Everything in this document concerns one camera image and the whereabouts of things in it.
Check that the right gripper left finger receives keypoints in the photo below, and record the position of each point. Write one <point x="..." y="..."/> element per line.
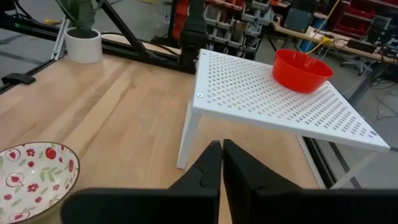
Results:
<point x="186" y="205"/>

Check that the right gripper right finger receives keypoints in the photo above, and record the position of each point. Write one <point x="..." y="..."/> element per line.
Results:
<point x="264" y="205"/>

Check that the red plastic bowl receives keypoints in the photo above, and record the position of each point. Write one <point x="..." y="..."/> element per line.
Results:
<point x="298" y="74"/>

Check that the white floral ceramic bowl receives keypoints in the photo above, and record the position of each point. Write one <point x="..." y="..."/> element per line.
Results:
<point x="34" y="180"/>

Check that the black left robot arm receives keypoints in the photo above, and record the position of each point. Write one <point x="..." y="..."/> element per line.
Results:
<point x="194" y="37"/>

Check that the white perforated metal shelf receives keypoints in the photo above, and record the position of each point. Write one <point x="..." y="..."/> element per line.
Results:
<point x="248" y="93"/>

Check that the long wooden workbench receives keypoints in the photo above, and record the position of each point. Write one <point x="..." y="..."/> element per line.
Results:
<point x="348" y="45"/>

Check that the grey storage bin rack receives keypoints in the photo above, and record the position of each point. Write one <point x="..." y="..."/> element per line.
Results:
<point x="236" y="25"/>

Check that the potted plant in white pot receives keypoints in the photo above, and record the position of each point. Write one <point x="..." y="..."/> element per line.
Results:
<point x="82" y="46"/>

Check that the black table clamp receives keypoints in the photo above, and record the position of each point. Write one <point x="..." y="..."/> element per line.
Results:
<point x="18" y="79"/>

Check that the red storage bins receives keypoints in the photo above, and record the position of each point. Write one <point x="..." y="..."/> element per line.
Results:
<point x="357" y="12"/>

